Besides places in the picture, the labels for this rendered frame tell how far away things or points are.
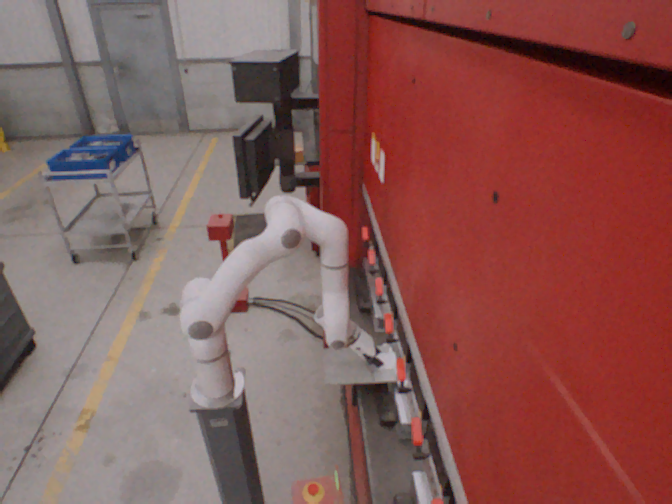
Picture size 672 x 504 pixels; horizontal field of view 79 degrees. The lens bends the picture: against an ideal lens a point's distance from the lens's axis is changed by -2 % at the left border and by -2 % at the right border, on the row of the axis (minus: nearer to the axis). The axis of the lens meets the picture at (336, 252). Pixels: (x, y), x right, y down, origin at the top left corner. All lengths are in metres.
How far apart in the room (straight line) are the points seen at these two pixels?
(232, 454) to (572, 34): 1.67
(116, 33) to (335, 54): 6.92
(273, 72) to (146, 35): 6.47
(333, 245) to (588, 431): 0.91
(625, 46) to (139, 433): 2.83
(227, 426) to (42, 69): 8.26
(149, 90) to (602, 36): 8.40
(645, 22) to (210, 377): 1.39
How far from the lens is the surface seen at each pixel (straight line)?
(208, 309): 1.28
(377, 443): 1.60
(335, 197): 2.17
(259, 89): 2.18
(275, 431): 2.71
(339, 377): 1.61
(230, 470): 1.90
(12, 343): 3.61
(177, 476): 2.67
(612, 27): 0.45
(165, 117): 8.70
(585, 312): 0.49
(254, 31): 8.24
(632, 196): 0.43
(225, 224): 3.10
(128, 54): 8.65
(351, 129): 2.06
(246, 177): 2.33
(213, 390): 1.55
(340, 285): 1.36
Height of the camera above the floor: 2.20
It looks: 32 degrees down
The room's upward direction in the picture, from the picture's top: straight up
